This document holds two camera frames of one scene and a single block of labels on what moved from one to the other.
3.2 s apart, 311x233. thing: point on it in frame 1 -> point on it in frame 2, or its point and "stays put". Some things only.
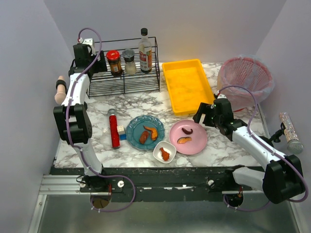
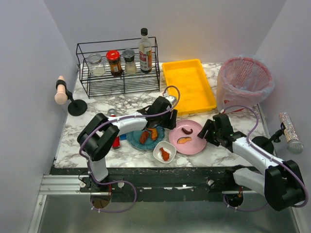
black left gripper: [99, 64] -> [156, 120]
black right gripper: [204, 113] -> [207, 131]
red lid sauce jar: [113, 57] stays put
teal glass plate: [136, 127] stays put
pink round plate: [190, 137] stays put
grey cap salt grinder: [130, 65] stays put
